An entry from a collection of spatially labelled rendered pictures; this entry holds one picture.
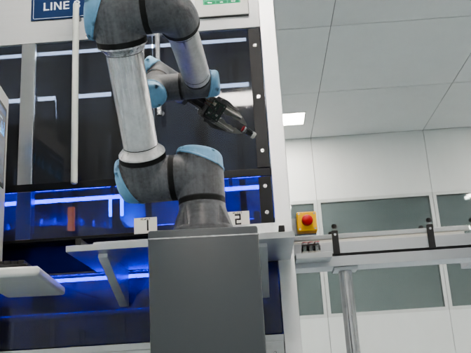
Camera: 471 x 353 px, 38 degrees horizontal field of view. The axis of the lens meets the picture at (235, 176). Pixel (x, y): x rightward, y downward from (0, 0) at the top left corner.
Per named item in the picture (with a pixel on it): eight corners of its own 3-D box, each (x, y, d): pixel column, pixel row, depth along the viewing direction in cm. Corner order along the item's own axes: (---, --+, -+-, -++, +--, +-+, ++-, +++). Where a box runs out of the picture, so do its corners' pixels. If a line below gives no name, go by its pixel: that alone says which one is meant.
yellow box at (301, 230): (296, 235, 254) (295, 216, 256) (316, 234, 254) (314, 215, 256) (298, 231, 246) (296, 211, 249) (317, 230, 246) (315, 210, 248)
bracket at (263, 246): (261, 298, 241) (258, 261, 245) (269, 297, 241) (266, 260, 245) (260, 285, 209) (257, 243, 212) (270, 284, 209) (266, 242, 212)
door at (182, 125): (156, 176, 258) (152, 36, 274) (270, 168, 256) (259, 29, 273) (155, 176, 257) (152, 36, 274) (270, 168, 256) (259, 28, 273)
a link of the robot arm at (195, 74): (193, -36, 149) (219, 71, 195) (144, -30, 150) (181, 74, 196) (195, 10, 145) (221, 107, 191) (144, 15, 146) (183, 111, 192)
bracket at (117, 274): (120, 307, 242) (120, 270, 246) (129, 306, 242) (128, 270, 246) (97, 295, 210) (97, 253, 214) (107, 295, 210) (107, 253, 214)
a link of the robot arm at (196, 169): (223, 191, 163) (220, 138, 167) (167, 195, 164) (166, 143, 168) (228, 204, 175) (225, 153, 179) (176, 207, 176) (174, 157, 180)
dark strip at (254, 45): (261, 223, 250) (247, 29, 273) (274, 223, 250) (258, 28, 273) (261, 223, 249) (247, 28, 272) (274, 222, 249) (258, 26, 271)
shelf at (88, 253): (101, 275, 254) (101, 270, 255) (289, 262, 252) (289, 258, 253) (65, 252, 208) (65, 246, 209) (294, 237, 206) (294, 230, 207)
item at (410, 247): (294, 268, 253) (290, 226, 257) (292, 274, 268) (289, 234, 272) (480, 255, 251) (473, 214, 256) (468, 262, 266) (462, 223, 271)
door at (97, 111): (33, 184, 259) (36, 45, 276) (155, 176, 258) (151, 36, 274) (32, 184, 258) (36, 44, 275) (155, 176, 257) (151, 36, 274)
